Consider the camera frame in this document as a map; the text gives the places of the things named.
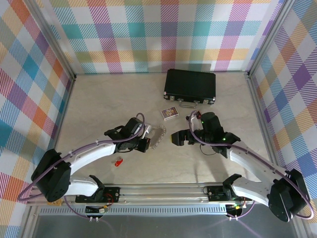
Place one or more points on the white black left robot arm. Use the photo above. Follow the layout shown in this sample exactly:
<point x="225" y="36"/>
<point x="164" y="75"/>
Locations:
<point x="86" y="153"/>

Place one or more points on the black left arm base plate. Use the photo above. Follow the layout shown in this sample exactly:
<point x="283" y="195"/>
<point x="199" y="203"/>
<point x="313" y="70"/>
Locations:
<point x="112" y="192"/>

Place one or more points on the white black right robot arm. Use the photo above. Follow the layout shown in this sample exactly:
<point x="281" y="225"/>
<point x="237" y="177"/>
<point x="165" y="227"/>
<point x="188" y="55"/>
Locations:
<point x="252" y="161"/>

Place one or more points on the aluminium frame side rail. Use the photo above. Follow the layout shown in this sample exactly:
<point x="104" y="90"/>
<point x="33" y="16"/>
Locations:
<point x="261" y="111"/>
<point x="64" y="106"/>

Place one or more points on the black connector bracket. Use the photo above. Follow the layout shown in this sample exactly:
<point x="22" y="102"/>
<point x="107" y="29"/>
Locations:
<point x="235" y="209"/>
<point x="95" y="210"/>

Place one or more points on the grey metal base plate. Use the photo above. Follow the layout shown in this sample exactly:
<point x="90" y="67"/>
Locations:
<point x="161" y="228"/>

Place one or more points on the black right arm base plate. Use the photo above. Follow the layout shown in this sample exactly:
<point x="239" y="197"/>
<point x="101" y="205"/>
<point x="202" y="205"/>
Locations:
<point x="214" y="194"/>

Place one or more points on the small orange printed tag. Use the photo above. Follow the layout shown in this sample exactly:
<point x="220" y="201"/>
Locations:
<point x="55" y="203"/>

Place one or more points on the small playing card box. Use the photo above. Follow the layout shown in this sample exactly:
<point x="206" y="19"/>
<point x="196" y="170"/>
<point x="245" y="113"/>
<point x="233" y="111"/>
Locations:
<point x="169" y="113"/>

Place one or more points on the aluminium frame post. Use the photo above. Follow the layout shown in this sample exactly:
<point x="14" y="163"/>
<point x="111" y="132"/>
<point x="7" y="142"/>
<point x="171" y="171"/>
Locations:
<point x="52" y="37"/>
<point x="270" y="37"/>

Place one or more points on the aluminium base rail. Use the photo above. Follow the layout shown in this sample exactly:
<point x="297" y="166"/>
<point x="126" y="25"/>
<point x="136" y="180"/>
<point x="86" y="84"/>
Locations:
<point x="161" y="192"/>

